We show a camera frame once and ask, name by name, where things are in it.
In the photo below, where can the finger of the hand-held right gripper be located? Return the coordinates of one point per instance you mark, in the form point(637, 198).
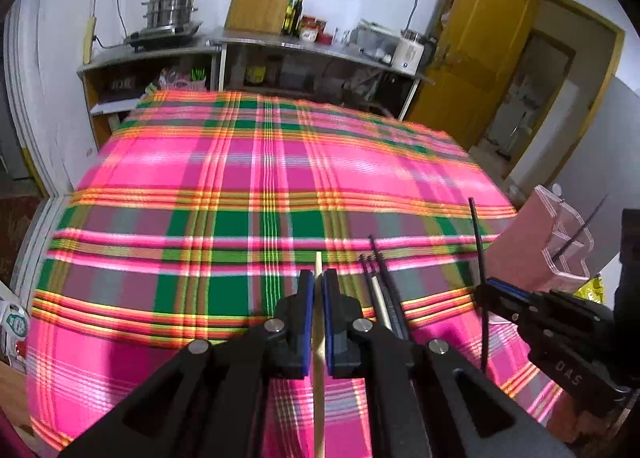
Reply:
point(500, 308)
point(507, 288)

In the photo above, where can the pink plastic utensil basket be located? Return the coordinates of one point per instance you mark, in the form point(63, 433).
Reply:
point(530, 238)

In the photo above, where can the white green carton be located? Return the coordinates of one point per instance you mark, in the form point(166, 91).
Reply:
point(14, 328)

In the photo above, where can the yellow wooden door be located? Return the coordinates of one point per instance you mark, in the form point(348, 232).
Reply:
point(475, 47)

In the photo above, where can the pink basket with green items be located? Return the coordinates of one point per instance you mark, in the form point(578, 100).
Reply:
point(185, 80)

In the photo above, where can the light wooden chopstick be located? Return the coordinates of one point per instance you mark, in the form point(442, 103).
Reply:
point(380, 303)
point(320, 413)

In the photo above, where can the yellow power strip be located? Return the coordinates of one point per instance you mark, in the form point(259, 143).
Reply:
point(89, 37)

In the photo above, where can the red container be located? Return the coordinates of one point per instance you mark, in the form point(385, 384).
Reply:
point(325, 32)

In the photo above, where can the pink green plaid tablecloth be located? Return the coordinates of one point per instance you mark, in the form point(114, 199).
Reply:
point(200, 188)

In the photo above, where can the red lidded jar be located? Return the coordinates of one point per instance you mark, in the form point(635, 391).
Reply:
point(310, 30)

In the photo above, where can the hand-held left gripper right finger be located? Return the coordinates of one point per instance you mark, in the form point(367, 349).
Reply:
point(330, 325)

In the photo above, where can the yellow plastic packet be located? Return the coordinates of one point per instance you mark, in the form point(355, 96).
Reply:
point(590, 290)

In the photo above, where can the white electric kettle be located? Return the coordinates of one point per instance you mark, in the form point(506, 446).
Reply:
point(410, 52)

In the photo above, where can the clear plastic container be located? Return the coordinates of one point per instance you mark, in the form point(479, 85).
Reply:
point(372, 40)

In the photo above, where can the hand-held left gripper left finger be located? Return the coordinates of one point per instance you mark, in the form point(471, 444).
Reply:
point(306, 323)

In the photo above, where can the yellow door frame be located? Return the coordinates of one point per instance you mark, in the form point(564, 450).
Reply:
point(607, 52)

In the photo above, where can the steel counter table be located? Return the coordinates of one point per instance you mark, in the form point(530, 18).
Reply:
point(310, 47)

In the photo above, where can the black induction cooker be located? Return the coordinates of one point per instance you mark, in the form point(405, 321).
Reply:
point(160, 35)

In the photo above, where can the metal shelf unit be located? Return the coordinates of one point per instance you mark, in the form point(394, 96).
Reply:
point(145, 57)

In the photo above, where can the stainless steel steamer pot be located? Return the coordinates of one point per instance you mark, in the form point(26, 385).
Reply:
point(172, 7)

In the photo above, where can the white window frame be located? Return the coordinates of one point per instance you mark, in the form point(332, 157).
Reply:
point(35, 137)

